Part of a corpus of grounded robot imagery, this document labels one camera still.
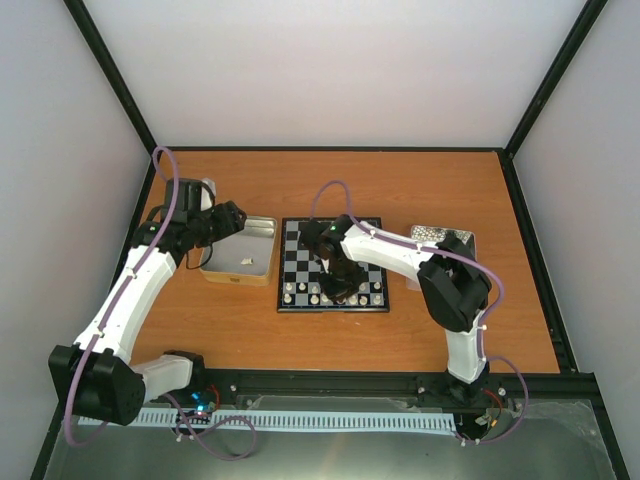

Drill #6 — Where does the black and white chessboard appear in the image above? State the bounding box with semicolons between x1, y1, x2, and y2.
276;217;390;313

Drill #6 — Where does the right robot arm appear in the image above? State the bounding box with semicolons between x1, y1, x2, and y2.
299;215;492;405

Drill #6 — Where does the black aluminium frame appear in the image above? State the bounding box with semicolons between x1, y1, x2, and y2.
30;1;630;479

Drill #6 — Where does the green lit circuit board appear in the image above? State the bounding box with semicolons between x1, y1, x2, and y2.
190;384;221;416

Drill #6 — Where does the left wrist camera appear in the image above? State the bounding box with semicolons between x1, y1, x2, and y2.
201;178;216;211

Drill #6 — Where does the tan tray of white pieces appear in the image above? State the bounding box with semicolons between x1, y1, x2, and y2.
199;216;278;286

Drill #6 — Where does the light blue cable duct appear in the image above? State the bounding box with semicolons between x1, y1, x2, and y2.
134;409;457;434

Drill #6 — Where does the clear tray of black pieces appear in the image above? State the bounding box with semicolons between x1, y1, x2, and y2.
405;223;476;291

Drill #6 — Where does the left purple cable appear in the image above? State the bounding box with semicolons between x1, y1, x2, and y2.
62;145;259;460

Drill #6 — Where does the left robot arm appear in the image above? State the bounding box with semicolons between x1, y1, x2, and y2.
48;178;247;425

